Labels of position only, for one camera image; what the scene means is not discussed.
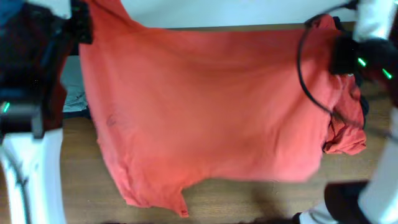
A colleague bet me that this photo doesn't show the orange t-shirt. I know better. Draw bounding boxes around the orange t-shirt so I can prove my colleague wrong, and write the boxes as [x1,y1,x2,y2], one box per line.
[80,1,322,217]

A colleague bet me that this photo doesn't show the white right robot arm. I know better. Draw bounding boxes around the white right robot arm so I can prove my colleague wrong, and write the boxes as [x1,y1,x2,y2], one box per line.
[292,0,397,223]

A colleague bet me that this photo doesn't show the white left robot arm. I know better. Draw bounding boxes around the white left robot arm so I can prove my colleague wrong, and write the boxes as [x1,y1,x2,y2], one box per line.
[1,1,93,223]

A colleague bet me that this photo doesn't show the black garment under red one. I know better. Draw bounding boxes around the black garment under red one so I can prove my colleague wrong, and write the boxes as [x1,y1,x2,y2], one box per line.
[333,16,369,126]

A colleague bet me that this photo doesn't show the red garment with white letters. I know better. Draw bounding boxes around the red garment with white letters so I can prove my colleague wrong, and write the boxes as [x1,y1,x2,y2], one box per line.
[303,14,366,156]

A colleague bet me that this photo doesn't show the folded grey garment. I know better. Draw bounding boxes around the folded grey garment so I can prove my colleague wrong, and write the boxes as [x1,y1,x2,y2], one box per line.
[60,56,88,113]

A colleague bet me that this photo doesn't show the folded dark navy garment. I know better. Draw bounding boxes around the folded dark navy garment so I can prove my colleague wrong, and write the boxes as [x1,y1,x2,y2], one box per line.
[63,107,91,119]

